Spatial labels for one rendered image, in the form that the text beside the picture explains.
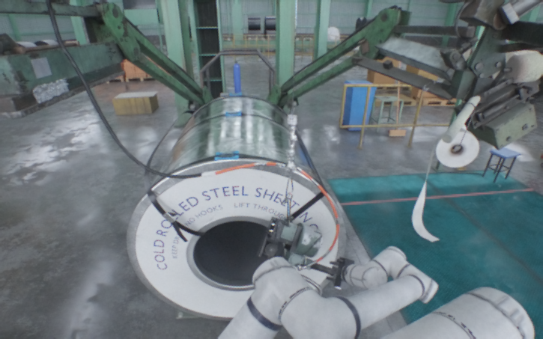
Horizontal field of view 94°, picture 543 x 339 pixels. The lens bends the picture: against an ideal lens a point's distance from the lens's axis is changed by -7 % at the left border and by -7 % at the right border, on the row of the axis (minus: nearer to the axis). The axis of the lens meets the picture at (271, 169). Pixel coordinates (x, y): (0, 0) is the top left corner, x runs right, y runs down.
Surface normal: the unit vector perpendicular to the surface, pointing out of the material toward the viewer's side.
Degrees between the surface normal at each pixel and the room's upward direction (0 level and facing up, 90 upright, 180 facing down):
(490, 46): 90
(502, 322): 14
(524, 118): 90
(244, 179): 90
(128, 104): 90
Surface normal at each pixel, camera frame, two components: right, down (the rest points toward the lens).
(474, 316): -0.04, -0.91
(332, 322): 0.26, -0.51
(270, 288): -0.59, -0.45
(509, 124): 0.08, 0.47
